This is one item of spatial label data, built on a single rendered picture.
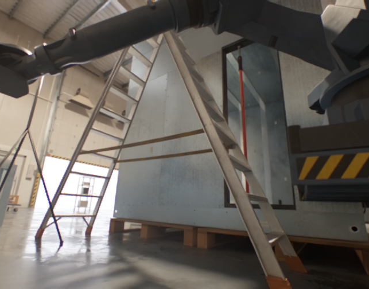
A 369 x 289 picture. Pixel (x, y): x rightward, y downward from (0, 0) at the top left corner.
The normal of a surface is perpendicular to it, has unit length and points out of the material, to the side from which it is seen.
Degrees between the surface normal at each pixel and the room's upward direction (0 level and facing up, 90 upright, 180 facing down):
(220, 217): 90
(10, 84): 148
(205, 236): 90
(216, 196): 90
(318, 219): 90
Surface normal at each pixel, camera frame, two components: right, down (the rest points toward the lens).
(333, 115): -0.50, -0.26
